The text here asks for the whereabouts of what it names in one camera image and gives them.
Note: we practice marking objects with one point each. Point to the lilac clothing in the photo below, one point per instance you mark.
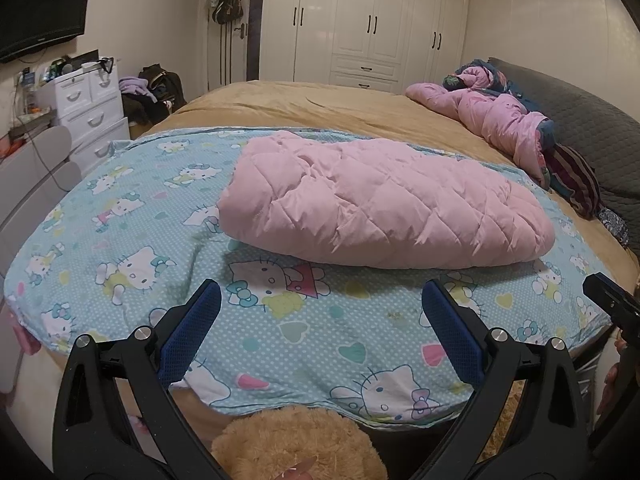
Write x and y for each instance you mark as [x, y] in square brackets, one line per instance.
[132, 86]

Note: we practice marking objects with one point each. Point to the pink floral quilt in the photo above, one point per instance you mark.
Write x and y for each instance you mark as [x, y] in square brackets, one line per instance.
[490, 115]

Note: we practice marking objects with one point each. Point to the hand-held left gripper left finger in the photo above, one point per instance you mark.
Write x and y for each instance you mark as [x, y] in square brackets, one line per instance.
[192, 330]

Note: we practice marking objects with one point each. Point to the person's right hand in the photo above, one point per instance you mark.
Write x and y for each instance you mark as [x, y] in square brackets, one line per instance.
[610, 390]

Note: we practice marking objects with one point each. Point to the black backpack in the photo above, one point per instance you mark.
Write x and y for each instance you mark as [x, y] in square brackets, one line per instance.
[165, 85]

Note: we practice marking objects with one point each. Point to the tan bed blanket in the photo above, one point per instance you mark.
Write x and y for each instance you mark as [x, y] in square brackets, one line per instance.
[325, 105]

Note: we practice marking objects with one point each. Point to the white drawer cabinet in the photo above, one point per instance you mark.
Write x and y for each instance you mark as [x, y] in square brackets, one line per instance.
[85, 110]

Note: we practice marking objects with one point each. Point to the black television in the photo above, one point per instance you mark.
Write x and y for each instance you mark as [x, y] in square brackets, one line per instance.
[40, 15]

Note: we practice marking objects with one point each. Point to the purple striped pillow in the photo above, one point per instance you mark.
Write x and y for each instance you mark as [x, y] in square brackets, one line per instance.
[575, 175]

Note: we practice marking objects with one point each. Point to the grey rounded chair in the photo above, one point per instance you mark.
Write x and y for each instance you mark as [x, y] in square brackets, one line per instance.
[30, 160]

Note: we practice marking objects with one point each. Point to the grey quilted headboard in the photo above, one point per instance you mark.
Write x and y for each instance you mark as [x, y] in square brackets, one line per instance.
[590, 115]

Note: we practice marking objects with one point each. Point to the pink quilted jacket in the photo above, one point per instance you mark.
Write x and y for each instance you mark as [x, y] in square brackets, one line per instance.
[375, 200]

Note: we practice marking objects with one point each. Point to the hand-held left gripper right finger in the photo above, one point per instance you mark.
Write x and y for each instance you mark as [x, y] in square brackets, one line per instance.
[450, 330]

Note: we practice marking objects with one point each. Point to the white wardrobe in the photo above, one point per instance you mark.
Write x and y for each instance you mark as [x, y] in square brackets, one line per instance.
[360, 10]

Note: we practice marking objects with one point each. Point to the person's left hand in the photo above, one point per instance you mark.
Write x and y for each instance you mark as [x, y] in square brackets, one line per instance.
[297, 471]

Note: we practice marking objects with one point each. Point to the blue cartoon cat bedsheet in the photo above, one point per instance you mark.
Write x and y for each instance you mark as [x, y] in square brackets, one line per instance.
[150, 210]

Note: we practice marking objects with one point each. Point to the dark patterned cloth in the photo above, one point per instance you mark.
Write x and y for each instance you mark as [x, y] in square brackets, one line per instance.
[612, 225]

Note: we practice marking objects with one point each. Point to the room door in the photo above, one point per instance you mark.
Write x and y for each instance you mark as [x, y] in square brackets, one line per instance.
[235, 60]

